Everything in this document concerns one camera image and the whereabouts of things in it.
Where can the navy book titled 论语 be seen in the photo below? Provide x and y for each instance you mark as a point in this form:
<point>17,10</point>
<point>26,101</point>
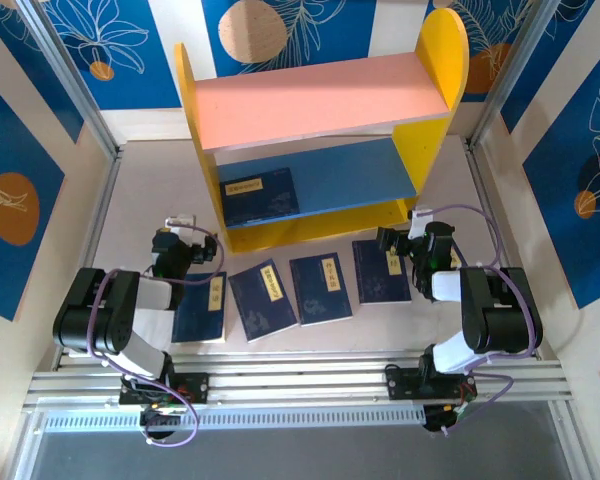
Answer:
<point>200,320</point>

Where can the navy book titled 易经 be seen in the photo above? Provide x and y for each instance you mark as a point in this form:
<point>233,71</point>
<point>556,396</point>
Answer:
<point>375,280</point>

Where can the navy book long yellow label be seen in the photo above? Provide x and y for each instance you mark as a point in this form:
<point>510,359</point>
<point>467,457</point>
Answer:
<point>260,305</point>

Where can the navy book titled 孙子兵法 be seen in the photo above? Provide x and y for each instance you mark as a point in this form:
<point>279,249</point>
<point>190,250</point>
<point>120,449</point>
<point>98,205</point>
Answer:
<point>315,295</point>

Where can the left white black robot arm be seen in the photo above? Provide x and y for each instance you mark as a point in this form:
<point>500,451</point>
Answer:
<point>95,310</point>

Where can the navy book wide yellow label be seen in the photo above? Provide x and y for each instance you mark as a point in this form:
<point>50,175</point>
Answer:
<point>265,200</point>

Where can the yellow pink blue bookshelf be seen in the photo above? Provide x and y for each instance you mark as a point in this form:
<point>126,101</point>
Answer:
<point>320,95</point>

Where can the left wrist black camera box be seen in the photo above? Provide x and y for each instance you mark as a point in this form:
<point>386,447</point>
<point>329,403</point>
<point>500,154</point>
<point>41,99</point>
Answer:
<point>205,250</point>

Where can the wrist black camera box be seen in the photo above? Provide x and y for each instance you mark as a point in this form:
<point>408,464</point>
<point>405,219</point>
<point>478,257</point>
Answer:
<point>390,240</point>
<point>205,250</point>

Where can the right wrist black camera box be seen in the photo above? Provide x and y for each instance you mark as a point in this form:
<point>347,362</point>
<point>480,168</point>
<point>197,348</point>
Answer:
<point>390,240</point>

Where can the aluminium side rail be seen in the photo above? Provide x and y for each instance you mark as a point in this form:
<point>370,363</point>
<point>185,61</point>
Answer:
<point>91,250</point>
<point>478,170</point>

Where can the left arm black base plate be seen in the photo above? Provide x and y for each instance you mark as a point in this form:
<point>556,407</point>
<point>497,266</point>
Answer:
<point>195,387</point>

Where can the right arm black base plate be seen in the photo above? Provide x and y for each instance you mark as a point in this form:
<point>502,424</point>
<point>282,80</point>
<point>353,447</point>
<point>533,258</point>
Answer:
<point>400,382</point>

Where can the aluminium rail frame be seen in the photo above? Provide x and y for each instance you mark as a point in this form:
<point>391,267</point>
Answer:
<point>300,382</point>

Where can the aluminium frame post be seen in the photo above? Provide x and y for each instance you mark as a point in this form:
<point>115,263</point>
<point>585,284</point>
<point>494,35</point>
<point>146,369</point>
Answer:
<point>511,75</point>
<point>72,75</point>

